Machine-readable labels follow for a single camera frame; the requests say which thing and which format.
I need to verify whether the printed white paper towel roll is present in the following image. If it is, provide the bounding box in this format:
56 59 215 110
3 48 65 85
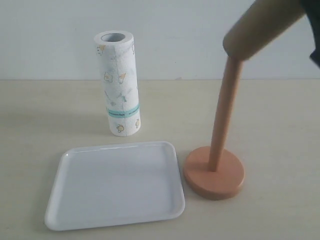
94 30 141 137

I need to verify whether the brown cardboard tube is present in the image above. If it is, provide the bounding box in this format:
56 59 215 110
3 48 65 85
223 0 306 61

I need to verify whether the wooden paper towel holder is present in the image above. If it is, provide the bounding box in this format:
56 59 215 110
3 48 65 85
183 54 245 201

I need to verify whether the white rectangular plastic tray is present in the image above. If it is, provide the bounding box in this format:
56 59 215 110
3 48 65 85
44 141 186 231

